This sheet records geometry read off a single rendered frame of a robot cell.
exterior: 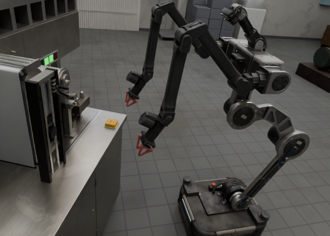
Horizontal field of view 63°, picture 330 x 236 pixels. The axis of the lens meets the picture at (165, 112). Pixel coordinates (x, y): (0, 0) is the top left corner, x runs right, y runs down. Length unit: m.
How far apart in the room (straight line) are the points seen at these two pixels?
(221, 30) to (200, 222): 6.06
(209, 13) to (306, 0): 3.71
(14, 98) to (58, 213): 0.54
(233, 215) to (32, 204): 1.50
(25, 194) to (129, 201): 1.26
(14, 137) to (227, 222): 1.58
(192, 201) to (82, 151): 1.06
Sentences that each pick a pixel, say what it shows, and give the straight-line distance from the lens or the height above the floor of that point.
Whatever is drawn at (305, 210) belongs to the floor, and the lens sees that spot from 3.02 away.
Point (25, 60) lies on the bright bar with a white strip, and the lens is 1.37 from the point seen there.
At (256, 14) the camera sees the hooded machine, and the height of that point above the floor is 0.81.
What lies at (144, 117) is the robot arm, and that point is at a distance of 1.26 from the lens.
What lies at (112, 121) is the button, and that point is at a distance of 1.83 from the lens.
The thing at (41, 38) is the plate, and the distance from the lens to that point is 2.02.
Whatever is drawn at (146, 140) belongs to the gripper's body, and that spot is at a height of 1.14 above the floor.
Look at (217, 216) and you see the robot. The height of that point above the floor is 0.24.
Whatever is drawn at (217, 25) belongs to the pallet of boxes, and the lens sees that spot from 7.50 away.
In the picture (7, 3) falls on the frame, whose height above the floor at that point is 1.60.
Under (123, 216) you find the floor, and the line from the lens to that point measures 2.44.
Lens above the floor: 1.93
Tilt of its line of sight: 30 degrees down
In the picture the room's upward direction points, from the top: 8 degrees clockwise
